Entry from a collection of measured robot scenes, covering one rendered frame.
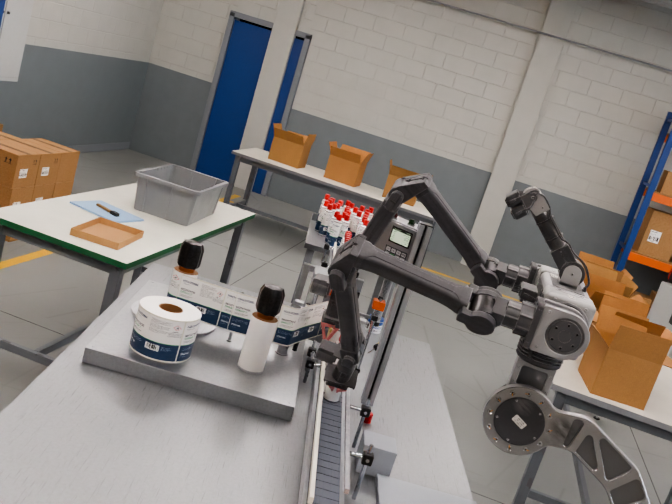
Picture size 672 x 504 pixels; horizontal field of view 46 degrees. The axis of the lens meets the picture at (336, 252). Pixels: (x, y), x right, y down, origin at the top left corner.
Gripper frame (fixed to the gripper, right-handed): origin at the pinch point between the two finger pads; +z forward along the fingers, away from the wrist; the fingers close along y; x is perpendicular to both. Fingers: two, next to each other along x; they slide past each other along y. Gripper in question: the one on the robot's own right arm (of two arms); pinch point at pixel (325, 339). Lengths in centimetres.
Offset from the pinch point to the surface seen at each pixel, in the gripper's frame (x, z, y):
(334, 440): 8.5, 14.0, 45.5
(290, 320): -13.5, -0.6, -8.2
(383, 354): 20.6, -0.8, 0.4
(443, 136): 109, -52, -748
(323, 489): 7, 14, 74
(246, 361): -23.6, 9.6, 15.4
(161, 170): -114, -2, -220
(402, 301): 21.1, -21.0, 1.1
